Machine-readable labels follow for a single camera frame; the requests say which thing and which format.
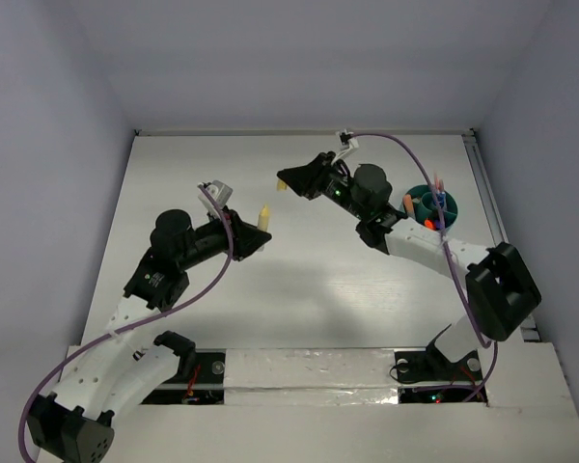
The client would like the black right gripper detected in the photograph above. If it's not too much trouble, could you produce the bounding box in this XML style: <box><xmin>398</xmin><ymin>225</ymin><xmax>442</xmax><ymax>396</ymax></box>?
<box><xmin>277</xmin><ymin>151</ymin><xmax>368</xmax><ymax>221</ymax></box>

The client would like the clear spray bottle blue cap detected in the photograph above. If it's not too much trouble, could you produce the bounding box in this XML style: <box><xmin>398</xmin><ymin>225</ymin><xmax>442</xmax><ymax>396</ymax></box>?
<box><xmin>433</xmin><ymin>192</ymin><xmax>446</xmax><ymax>209</ymax></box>

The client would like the clear yellow highlighter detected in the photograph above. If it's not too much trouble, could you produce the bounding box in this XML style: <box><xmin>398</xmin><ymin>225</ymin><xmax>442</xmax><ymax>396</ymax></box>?
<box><xmin>257</xmin><ymin>204</ymin><xmax>270</xmax><ymax>232</ymax></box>

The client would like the clear orange highlighter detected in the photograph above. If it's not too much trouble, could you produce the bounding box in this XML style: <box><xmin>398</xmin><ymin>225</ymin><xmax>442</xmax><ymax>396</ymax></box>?
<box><xmin>403</xmin><ymin>194</ymin><xmax>415</xmax><ymax>219</ymax></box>

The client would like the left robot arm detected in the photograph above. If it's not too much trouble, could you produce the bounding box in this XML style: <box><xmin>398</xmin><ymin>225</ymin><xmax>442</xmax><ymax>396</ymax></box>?
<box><xmin>20</xmin><ymin>207</ymin><xmax>271</xmax><ymax>462</ymax></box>

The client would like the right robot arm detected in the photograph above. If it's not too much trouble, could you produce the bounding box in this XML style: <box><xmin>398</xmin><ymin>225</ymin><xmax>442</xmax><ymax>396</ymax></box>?
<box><xmin>277</xmin><ymin>151</ymin><xmax>542</xmax><ymax>385</ymax></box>

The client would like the teal round pen holder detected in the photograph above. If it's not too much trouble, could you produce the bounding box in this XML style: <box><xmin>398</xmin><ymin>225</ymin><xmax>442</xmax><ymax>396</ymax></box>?
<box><xmin>400</xmin><ymin>184</ymin><xmax>458</xmax><ymax>232</ymax></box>

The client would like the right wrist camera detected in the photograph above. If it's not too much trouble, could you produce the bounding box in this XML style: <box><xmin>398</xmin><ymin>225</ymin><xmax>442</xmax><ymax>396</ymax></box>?
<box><xmin>332</xmin><ymin>129</ymin><xmax>359</xmax><ymax>164</ymax></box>

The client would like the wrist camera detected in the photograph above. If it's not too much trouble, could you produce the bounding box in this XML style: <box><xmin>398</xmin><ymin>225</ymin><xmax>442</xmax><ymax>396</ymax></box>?
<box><xmin>198</xmin><ymin>180</ymin><xmax>234</xmax><ymax>218</ymax></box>
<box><xmin>332</xmin><ymin>129</ymin><xmax>359</xmax><ymax>164</ymax></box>

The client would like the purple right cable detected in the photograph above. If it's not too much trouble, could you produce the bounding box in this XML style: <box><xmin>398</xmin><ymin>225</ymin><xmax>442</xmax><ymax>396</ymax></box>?
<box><xmin>354</xmin><ymin>132</ymin><xmax>499</xmax><ymax>404</ymax></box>

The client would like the purple cable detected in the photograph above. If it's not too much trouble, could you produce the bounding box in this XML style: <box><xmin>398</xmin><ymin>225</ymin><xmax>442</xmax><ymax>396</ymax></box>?
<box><xmin>354</xmin><ymin>132</ymin><xmax>499</xmax><ymax>404</ymax></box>
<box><xmin>17</xmin><ymin>185</ymin><xmax>235</xmax><ymax>459</ymax></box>

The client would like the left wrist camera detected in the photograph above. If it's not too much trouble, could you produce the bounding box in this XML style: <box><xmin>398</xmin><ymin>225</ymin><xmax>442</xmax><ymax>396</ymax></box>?
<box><xmin>198</xmin><ymin>180</ymin><xmax>234</xmax><ymax>218</ymax></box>

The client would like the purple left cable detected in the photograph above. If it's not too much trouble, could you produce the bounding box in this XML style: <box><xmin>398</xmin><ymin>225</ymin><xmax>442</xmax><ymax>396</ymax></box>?
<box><xmin>17</xmin><ymin>185</ymin><xmax>235</xmax><ymax>459</ymax></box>

